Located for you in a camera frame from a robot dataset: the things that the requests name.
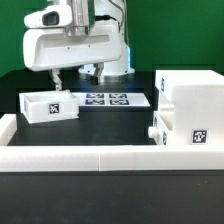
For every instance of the white drawer cabinet box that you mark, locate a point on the white drawer cabinet box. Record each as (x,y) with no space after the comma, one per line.
(191,103)

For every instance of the white U-shaped fence wall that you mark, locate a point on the white U-shaped fence wall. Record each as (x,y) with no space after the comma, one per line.
(102,158)

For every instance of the white front drawer with knob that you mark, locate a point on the white front drawer with knob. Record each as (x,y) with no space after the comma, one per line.
(159,130)

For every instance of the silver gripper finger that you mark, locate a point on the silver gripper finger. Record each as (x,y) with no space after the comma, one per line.
(99,67)
(54,73)

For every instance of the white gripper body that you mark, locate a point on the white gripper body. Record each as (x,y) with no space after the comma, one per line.
(47,49)

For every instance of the white marker sheet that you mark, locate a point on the white marker sheet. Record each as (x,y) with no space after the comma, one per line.
(112,99)

